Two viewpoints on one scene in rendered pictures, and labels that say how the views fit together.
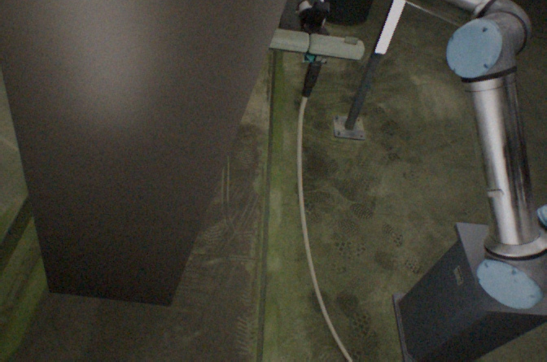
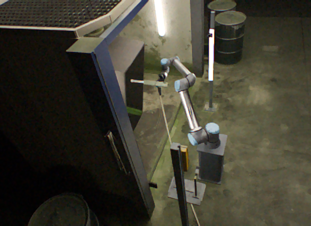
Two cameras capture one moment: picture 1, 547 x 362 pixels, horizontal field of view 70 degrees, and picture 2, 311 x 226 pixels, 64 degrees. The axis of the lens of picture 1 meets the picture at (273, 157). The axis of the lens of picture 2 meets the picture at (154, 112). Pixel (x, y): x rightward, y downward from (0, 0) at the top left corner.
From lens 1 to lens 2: 2.14 m
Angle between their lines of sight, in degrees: 24
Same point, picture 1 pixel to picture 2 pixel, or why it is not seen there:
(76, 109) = not seen: hidden behind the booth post
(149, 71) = not seen: hidden behind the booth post
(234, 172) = (162, 119)
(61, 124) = not seen: hidden behind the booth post
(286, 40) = (150, 83)
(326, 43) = (158, 83)
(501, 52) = (180, 86)
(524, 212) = (192, 121)
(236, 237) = (157, 138)
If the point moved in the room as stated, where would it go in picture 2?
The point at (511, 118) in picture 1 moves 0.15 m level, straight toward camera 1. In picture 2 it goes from (185, 100) to (173, 105)
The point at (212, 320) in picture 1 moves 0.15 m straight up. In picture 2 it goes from (143, 158) to (142, 151)
